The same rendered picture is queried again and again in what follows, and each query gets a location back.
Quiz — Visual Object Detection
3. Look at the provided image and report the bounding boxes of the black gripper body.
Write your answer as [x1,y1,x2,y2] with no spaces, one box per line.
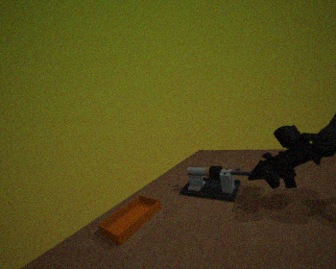
[259,152,297,189]

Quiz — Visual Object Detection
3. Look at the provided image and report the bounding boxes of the orange rectangular tray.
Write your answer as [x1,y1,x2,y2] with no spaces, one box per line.
[98,195,161,246]

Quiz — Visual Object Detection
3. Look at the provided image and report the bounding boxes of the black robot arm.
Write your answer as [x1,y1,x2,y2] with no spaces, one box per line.
[274,113,336,188]

